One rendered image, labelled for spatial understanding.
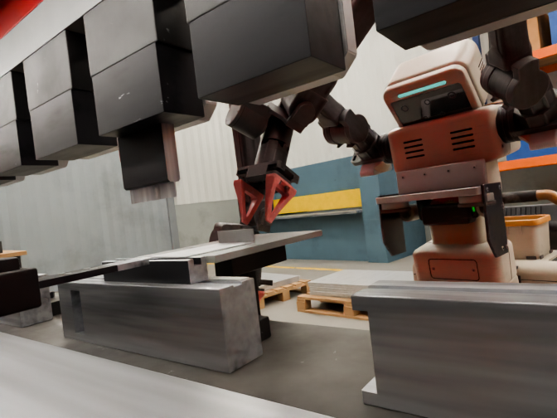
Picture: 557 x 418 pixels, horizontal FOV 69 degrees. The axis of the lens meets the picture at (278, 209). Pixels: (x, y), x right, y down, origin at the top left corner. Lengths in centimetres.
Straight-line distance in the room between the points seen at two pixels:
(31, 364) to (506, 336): 30
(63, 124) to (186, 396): 57
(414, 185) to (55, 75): 81
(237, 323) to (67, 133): 38
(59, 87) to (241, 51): 36
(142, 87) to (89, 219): 771
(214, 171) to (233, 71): 915
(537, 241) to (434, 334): 103
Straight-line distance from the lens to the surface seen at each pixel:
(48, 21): 75
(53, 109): 72
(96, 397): 20
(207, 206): 935
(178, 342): 54
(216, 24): 45
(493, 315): 33
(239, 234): 65
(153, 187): 57
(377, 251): 629
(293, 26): 38
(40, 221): 801
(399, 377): 37
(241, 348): 49
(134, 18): 56
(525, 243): 136
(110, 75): 59
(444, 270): 112
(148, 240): 861
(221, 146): 978
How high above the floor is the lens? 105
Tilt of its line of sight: 1 degrees down
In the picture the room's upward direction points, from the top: 7 degrees counter-clockwise
